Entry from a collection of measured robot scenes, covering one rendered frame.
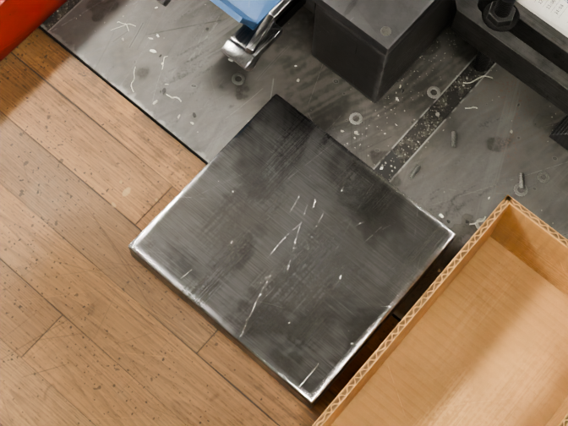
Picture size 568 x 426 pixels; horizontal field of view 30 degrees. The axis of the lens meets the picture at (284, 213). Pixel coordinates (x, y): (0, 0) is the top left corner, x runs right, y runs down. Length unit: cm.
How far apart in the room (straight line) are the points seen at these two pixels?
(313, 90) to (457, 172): 13
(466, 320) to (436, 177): 11
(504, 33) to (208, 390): 32
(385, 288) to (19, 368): 26
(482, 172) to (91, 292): 30
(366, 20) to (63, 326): 30
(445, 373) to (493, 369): 3
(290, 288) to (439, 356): 11
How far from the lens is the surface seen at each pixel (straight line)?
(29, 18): 84
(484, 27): 77
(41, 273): 78
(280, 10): 75
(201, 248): 75
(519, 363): 76
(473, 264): 77
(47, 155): 81
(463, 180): 80
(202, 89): 82
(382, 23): 75
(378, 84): 79
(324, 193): 76
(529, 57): 77
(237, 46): 74
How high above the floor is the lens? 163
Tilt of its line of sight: 69 degrees down
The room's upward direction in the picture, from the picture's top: 3 degrees clockwise
